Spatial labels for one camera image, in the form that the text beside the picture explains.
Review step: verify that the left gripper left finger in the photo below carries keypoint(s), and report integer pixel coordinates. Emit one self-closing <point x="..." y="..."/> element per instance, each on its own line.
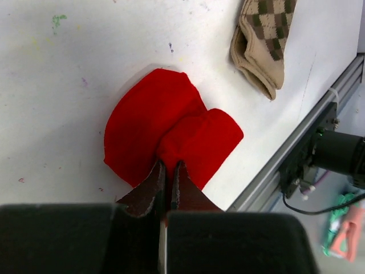
<point x="120" y="237"/>

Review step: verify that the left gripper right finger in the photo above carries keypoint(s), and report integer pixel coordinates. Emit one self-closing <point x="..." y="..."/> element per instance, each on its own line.
<point x="202" y="240"/>

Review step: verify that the red sock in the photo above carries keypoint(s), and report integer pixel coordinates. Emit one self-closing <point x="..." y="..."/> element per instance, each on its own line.
<point x="163" y="117"/>

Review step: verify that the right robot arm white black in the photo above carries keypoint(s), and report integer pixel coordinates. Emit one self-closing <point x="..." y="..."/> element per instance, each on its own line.
<point x="341" y="153"/>

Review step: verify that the beige argyle sock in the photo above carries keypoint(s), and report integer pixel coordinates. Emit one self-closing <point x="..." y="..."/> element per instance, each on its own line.
<point x="259" y="40"/>

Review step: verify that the aluminium rail frame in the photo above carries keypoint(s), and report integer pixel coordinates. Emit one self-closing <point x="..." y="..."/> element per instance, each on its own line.
<point x="266" y="185"/>

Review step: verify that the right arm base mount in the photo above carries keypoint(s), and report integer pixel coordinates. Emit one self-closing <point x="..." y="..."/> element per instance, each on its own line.
<point x="294" y="168"/>

